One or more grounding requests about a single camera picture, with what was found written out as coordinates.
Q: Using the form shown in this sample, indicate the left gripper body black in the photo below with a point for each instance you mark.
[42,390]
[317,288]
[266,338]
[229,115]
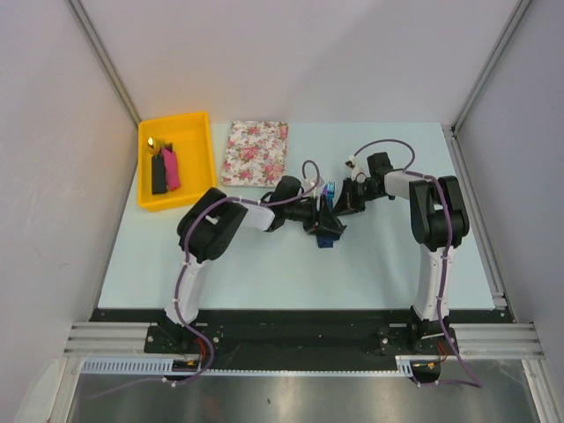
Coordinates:
[306,212]

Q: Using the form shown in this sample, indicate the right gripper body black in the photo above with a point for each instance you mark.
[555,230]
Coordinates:
[361,193]

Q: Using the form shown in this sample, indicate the dark blue paper napkin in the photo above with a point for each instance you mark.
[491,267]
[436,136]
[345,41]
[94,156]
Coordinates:
[324,242]

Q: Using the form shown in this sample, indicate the blue metal fork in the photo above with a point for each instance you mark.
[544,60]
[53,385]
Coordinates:
[330,190]

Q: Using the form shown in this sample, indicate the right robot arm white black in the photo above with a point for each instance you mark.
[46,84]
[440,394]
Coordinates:
[439,222]

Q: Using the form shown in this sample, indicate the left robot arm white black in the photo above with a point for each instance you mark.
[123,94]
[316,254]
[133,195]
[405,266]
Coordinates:
[207,230]

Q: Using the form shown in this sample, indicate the black rolled napkin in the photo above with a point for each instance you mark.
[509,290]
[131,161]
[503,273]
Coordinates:
[159,179]

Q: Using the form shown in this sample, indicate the floral pattern tray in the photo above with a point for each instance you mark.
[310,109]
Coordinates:
[255,154]

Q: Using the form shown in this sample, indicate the yellow plastic bin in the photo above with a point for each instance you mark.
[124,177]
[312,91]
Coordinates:
[189,136]

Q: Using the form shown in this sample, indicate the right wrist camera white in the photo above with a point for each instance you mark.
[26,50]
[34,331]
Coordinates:
[357,172]

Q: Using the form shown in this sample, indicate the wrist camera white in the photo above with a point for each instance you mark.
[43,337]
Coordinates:
[357,172]
[312,181]

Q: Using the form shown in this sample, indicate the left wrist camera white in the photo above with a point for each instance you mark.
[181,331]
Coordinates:
[312,181]

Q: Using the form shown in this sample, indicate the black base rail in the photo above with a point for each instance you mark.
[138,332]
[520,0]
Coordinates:
[283,340]

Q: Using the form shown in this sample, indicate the aluminium frame rail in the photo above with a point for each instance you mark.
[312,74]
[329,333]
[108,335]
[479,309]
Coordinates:
[496,341]

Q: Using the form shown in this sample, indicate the white slotted cable duct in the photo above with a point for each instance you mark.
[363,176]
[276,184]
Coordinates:
[171,367]

